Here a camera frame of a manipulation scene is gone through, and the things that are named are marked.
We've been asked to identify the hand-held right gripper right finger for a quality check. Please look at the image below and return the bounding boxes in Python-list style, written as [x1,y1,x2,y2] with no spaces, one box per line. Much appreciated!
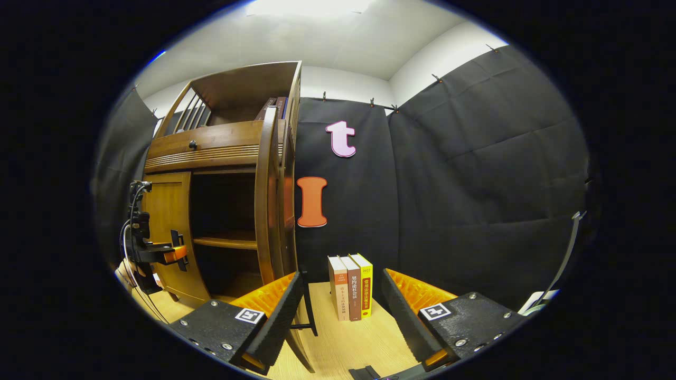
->
[381,268,531,371]

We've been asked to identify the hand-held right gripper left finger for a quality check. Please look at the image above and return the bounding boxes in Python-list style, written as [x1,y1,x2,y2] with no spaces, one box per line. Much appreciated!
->
[165,272,305,376]

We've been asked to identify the wooden shoe cabinet door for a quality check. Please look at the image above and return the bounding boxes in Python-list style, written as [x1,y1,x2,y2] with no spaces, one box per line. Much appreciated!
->
[255,106,318,373]
[143,172,211,308]

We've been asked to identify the wooden double-door shoe cabinet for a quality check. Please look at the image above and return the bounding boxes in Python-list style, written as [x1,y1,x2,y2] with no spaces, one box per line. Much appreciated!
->
[142,61,303,309]

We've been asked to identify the wooden inner cabinet shelf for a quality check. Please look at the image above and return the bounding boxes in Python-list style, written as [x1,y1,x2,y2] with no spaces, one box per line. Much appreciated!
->
[193,236,258,250]

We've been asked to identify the yellow book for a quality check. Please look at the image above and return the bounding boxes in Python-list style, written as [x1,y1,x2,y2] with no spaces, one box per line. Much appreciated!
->
[350,253,373,318]

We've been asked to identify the brown book with white spine text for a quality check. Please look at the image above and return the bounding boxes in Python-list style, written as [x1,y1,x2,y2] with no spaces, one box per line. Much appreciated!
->
[340,255,362,321]

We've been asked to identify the black backdrop cloth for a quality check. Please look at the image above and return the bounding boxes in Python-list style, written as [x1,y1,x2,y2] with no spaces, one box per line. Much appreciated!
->
[95,45,589,312]

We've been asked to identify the large ceiling light panel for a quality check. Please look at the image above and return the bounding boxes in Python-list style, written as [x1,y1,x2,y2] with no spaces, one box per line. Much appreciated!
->
[246,0,370,19]

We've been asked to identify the grey curved strap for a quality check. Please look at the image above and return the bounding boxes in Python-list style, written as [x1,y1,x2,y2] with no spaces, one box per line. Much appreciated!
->
[541,211,587,299]

